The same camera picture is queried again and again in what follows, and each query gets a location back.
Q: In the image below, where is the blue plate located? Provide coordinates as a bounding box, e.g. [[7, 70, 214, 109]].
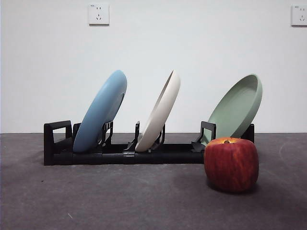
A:
[[72, 69, 128, 154]]

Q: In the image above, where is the red apple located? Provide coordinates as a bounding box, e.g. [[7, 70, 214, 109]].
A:
[[204, 137, 260, 194]]

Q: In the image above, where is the cream white plate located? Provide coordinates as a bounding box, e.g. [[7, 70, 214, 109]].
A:
[[135, 69, 181, 152]]

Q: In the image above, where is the black plate rack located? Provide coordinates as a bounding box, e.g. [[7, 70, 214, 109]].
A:
[[43, 120, 255, 166]]

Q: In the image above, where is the green plate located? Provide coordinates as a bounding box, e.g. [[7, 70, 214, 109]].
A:
[[201, 73, 263, 147]]

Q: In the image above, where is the white wall socket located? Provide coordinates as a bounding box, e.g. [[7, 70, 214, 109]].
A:
[[89, 2, 110, 26], [291, 4, 307, 27]]

